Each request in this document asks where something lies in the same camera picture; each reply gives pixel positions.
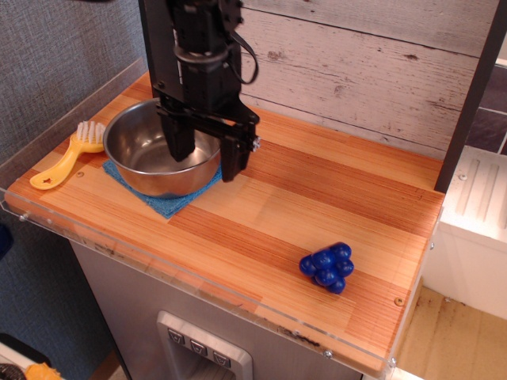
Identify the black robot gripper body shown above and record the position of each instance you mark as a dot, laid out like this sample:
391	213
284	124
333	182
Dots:
211	84

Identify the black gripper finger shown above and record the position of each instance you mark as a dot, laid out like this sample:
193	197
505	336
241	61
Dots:
234	156
180	136

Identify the steel bowl pan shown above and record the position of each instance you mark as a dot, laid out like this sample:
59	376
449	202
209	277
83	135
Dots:
135	144

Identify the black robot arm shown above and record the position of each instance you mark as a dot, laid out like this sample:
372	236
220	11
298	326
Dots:
207	50

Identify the blue folded cloth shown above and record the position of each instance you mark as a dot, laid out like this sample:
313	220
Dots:
165	207

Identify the yellow scrub brush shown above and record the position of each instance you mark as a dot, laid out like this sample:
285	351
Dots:
88	139

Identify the blue plastic grape bunch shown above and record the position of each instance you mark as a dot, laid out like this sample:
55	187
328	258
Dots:
329	267

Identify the grey toy fridge cabinet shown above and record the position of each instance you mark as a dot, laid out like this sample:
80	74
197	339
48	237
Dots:
130	300

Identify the clear acrylic edge guard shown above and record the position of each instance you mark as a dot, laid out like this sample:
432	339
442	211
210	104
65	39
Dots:
241	245

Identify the silver dispenser panel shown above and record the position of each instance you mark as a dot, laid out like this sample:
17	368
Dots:
193	353

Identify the white toy sink counter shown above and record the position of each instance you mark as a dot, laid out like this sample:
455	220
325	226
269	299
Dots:
466	260

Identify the yellow black object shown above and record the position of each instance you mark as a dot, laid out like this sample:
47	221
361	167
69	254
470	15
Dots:
37	371

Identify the dark left post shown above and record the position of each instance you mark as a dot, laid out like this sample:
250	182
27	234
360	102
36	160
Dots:
159	43

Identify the dark post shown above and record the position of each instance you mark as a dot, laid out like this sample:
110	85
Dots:
159	43
477	88

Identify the dark right post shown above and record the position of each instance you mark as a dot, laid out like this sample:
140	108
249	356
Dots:
477	88

